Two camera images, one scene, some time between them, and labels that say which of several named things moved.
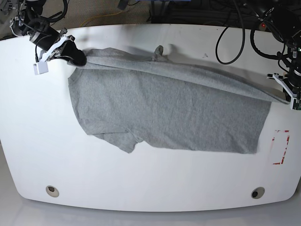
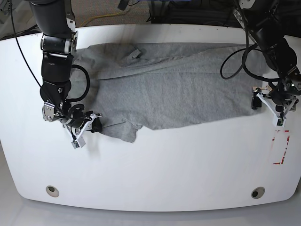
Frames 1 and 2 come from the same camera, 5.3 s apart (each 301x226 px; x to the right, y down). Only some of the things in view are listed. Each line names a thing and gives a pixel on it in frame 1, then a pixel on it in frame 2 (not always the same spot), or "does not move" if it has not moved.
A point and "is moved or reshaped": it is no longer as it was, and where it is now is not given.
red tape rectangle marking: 283,156 does not move
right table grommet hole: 257,192 does not move
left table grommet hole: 51,191 does not move
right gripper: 293,78 → 278,96
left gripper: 77,57 → 76,119
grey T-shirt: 137,99 is moved or reshaped
